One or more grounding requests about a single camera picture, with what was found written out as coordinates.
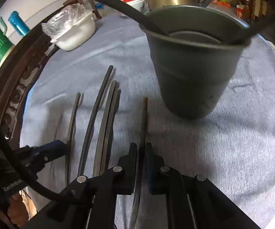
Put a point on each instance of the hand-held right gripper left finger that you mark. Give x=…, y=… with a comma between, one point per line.
x=133, y=155

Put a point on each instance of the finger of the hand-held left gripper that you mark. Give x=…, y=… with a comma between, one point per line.
x=52, y=148

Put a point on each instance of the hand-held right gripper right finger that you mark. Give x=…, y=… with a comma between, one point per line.
x=149, y=162

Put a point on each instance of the pair of dark chopsticks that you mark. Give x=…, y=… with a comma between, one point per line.
x=103, y=126

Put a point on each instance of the dark grey cup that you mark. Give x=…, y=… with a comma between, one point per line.
x=187, y=81

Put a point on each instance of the person's left hand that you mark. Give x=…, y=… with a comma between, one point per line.
x=16, y=211

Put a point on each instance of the carved dark wooden furniture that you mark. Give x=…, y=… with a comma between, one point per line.
x=11, y=100

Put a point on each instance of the grey table cloth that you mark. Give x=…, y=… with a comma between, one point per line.
x=223, y=159

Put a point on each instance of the plain white bowl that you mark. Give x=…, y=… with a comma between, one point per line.
x=80, y=33

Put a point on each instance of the blue thermos flask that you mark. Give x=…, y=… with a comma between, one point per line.
x=18, y=23

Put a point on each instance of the clear plastic bag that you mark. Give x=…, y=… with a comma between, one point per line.
x=61, y=19

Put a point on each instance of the white bowl red print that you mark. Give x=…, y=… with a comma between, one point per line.
x=137, y=3

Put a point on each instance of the red white carton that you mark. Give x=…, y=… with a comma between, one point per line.
x=240, y=10

